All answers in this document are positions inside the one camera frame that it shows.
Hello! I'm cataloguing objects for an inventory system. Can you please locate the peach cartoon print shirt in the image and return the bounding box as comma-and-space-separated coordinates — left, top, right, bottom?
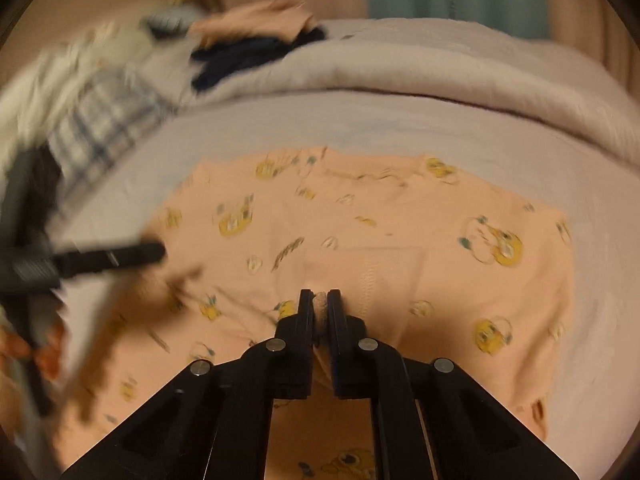
53, 148, 574, 479

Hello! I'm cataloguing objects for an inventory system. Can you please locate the left hand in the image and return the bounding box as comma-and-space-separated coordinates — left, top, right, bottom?
1, 320, 66, 382

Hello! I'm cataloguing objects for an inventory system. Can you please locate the grey bed sheet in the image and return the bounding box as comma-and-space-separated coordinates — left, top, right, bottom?
58, 91, 639, 479

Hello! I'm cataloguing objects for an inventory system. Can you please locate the white bedding pile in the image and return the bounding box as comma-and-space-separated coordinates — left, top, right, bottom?
1, 23, 153, 167

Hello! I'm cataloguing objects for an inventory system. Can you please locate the plaid pillow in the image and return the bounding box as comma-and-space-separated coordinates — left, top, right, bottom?
48, 68, 174, 200

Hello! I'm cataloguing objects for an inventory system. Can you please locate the dark navy garment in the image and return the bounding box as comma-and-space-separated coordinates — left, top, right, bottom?
191, 27, 326, 93

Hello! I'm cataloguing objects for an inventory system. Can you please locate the folded peach garment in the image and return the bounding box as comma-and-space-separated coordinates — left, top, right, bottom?
188, 0, 318, 48

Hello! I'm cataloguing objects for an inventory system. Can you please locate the white fluffy duvet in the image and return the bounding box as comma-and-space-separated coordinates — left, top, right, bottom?
137, 18, 639, 165

